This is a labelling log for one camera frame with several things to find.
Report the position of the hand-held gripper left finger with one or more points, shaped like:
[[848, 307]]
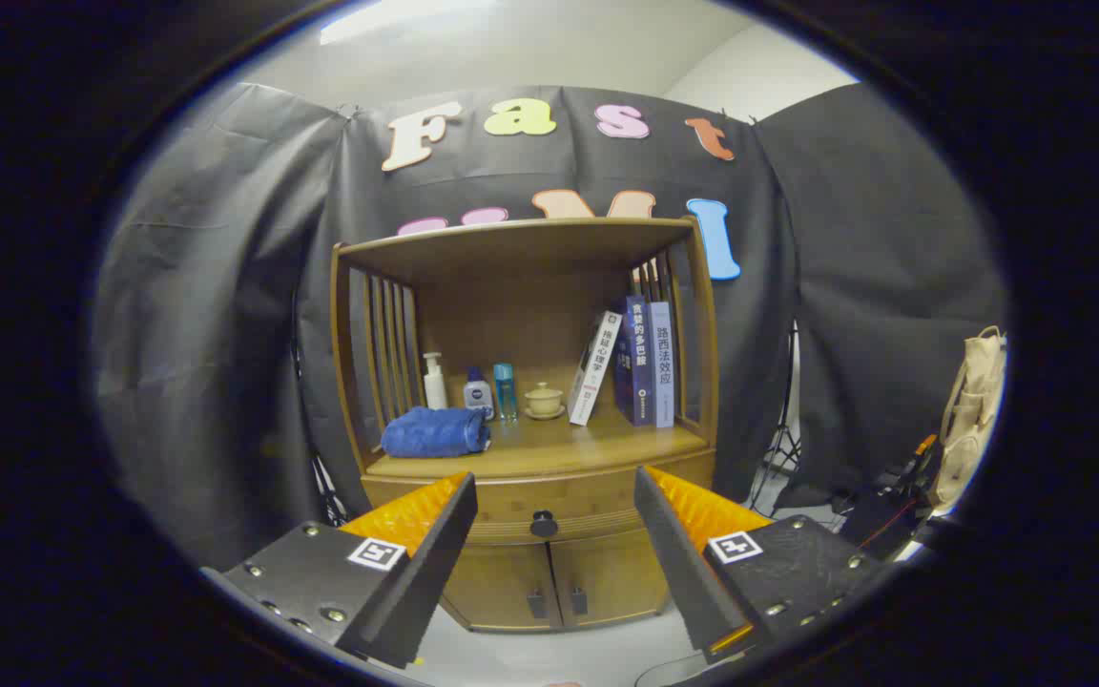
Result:
[[435, 563]]

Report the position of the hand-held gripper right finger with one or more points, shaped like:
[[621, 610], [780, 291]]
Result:
[[678, 563]]

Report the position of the wooden drawer with black knob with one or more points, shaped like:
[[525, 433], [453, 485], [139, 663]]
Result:
[[569, 491]]

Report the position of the wooden cabinet door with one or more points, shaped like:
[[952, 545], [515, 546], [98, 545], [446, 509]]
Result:
[[616, 572], [502, 582]]

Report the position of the wooden countertop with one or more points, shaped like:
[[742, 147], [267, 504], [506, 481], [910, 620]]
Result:
[[588, 444]]

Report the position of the wooden cabinet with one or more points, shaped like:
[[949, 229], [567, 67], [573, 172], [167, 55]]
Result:
[[511, 315]]

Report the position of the folded blue towel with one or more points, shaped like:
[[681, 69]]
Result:
[[430, 432]]

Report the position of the black tripod stand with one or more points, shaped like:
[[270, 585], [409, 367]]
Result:
[[783, 444]]

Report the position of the white bottle blue cap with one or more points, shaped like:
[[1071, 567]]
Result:
[[478, 396]]

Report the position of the white pump bottle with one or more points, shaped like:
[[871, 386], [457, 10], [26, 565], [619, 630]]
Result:
[[435, 389]]

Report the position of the clear blue bottle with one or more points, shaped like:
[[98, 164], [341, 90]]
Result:
[[506, 396]]

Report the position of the beige lidded teacup with saucer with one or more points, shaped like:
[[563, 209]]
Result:
[[544, 401]]

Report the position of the light blue book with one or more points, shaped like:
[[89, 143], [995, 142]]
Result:
[[663, 367]]

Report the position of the dark blue book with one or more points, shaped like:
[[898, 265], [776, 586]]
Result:
[[638, 363]]

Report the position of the black equipment case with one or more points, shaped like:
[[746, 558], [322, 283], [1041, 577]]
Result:
[[883, 520]]

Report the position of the white book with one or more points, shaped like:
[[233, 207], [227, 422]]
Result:
[[595, 367]]

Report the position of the orange tipped tool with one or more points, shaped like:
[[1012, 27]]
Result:
[[925, 445]]

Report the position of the black backdrop cloth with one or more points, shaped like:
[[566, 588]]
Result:
[[225, 334]]

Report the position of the beige tote bag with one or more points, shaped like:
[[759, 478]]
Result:
[[974, 410]]

